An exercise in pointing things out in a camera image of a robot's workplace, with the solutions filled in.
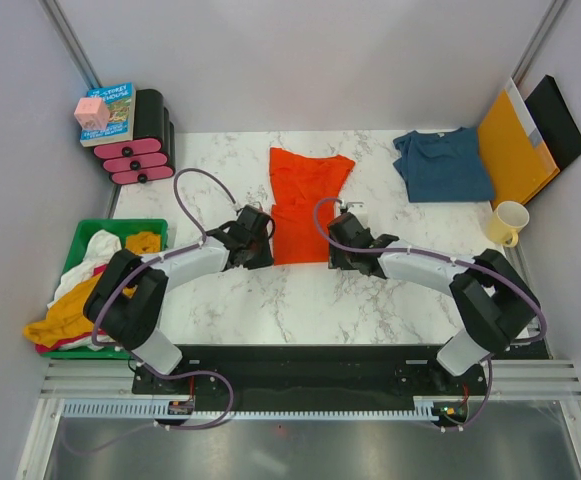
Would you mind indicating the green plastic bin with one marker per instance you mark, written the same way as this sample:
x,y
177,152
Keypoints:
x,y
138,235

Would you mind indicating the blue paperback book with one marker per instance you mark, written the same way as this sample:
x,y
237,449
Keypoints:
x,y
120,101

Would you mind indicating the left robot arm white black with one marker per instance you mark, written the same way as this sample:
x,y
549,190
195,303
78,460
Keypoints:
x,y
126,302

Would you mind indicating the pink cube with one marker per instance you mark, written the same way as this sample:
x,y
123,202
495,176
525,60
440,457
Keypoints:
x,y
92,113

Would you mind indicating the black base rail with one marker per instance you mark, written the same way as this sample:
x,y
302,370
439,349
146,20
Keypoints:
x,y
349,377

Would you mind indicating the pink t shirt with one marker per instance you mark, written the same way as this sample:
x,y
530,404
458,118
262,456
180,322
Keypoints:
x,y
64,326

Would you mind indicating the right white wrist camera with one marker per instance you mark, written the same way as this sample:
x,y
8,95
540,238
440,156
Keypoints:
x,y
356,208

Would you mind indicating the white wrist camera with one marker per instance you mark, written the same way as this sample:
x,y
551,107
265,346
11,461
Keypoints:
x,y
256,206
356,208

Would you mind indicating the yellow t shirt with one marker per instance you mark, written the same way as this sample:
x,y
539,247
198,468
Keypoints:
x,y
64,318

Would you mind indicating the yellow mug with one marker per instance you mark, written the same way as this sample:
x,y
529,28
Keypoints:
x,y
508,219

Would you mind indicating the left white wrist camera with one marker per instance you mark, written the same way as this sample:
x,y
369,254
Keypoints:
x,y
256,206

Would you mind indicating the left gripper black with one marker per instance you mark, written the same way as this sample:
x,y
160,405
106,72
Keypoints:
x,y
266,258

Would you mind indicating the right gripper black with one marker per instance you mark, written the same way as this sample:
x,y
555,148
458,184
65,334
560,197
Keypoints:
x,y
335,258

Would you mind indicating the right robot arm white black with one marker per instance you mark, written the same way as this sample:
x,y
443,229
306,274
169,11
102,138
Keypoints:
x,y
495,305

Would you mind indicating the blue folded t shirt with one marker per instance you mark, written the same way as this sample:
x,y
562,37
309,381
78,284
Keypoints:
x,y
443,167

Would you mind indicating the orange folder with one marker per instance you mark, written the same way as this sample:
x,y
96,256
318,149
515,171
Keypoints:
x,y
513,150

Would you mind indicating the orange t shirt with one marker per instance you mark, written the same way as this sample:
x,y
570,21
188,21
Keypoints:
x,y
298,184

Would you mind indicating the white cable duct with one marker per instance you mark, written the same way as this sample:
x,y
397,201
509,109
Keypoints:
x,y
165,409

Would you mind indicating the black flat box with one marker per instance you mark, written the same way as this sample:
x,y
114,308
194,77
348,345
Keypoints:
x,y
555,123

